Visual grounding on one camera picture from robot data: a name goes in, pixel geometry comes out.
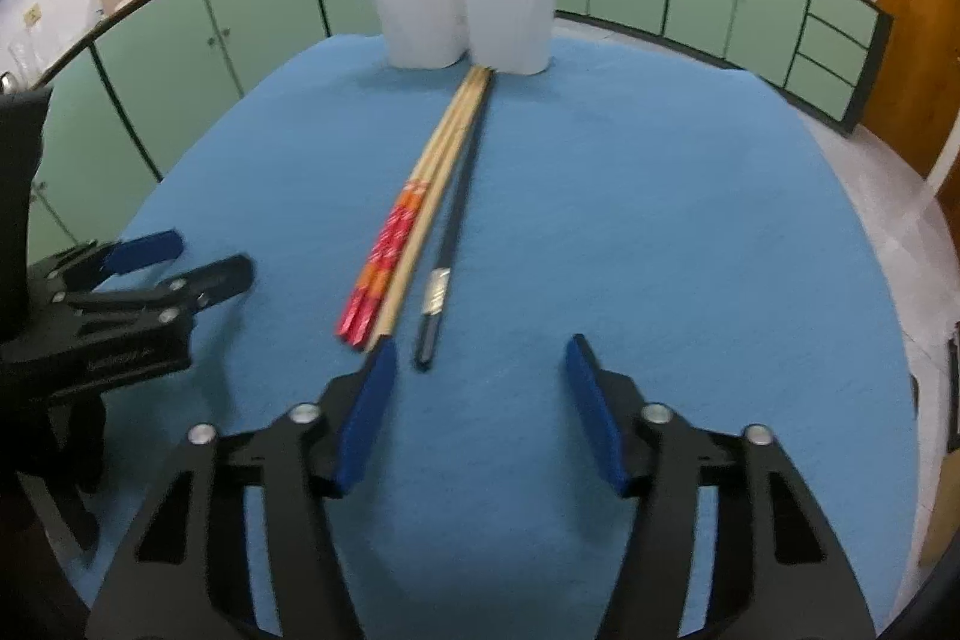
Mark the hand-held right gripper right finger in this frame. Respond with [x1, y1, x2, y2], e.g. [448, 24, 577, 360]
[565, 334, 878, 640]

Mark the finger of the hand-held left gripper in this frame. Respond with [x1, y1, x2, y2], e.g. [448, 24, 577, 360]
[30, 230, 185, 292]
[71, 255, 254, 319]

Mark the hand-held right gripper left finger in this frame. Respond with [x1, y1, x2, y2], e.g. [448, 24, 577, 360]
[86, 340, 398, 640]

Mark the row of wooden chopsticks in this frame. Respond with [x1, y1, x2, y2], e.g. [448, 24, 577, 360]
[336, 66, 496, 375]

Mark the blue table mat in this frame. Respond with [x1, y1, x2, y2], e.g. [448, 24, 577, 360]
[56, 32, 922, 640]

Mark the wooden door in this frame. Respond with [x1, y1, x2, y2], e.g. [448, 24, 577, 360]
[861, 0, 960, 185]

